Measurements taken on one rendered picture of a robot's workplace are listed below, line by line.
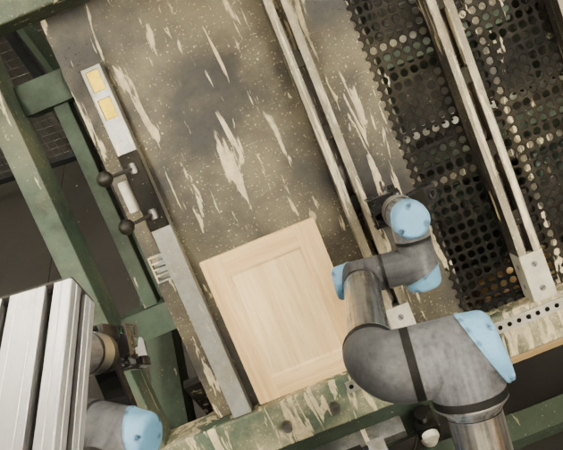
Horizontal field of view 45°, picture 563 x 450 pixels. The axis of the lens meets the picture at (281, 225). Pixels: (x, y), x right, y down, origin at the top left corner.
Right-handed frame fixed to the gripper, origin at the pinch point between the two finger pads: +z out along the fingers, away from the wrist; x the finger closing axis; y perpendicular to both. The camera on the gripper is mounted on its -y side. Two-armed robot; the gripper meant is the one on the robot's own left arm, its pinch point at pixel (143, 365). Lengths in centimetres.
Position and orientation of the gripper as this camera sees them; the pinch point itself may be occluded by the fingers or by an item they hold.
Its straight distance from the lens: 142.4
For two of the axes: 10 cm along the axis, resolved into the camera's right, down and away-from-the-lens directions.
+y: -2.2, -9.4, 2.5
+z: 1.9, 2.1, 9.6
